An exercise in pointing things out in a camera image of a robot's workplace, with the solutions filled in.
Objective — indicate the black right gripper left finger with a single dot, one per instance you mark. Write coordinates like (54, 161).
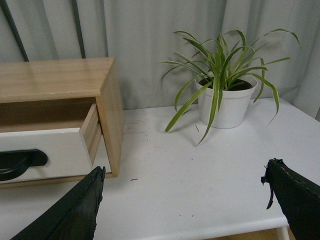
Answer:
(73, 217)

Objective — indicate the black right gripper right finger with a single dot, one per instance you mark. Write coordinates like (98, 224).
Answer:
(298, 197)

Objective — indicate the white front wooden drawer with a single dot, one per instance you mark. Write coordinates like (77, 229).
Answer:
(68, 132)

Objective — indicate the wooden drawer cabinet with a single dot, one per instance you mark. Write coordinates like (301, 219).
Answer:
(92, 80)

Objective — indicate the white table leg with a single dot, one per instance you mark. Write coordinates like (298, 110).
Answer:
(282, 230)

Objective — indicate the white plant pot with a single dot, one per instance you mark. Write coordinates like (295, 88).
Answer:
(233, 106)

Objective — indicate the green spider plant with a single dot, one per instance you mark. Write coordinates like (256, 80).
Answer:
(221, 70)

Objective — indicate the grey curtain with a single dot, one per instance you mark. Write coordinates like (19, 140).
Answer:
(140, 34)

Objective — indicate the black drawer handle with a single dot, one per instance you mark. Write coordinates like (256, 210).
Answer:
(14, 163)

